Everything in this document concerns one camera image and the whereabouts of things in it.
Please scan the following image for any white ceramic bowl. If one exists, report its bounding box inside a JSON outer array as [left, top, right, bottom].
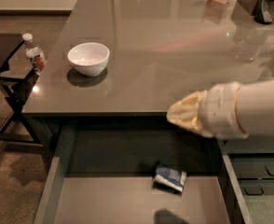
[[67, 42, 110, 77]]

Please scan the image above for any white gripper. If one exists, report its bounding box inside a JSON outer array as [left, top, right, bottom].
[[166, 82, 249, 140]]

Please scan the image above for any open grey top drawer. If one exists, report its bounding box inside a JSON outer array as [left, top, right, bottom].
[[34, 126, 244, 224]]

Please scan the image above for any clear plastic water bottle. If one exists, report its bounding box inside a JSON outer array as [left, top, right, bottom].
[[22, 34, 47, 74]]

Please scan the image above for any blue rxbar wrapper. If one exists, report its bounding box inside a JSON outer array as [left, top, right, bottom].
[[154, 162, 187, 193]]

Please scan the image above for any dark folding chair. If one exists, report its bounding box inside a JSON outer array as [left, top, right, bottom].
[[0, 34, 40, 144]]

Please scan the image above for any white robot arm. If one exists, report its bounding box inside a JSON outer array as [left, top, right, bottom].
[[167, 79, 274, 140]]

